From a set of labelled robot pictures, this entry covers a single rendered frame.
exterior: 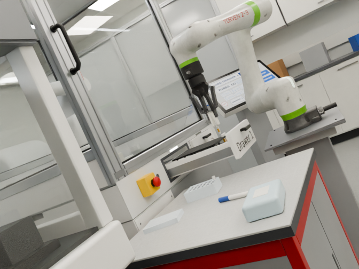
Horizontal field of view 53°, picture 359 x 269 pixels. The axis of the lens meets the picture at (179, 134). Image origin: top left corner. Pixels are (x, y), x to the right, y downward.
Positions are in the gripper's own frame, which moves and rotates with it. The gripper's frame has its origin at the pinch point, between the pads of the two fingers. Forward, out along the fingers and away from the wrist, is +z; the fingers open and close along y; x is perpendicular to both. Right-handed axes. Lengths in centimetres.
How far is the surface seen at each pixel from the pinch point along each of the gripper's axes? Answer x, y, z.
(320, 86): 291, 17, 29
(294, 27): 362, 10, -50
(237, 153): -18.2, 10.7, 15.4
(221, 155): -16.6, 3.6, 14.2
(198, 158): -16.6, -6.7, 12.1
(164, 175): -20.3, -23.0, 13.5
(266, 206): -70, 32, 20
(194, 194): -36.6, -4.1, 20.7
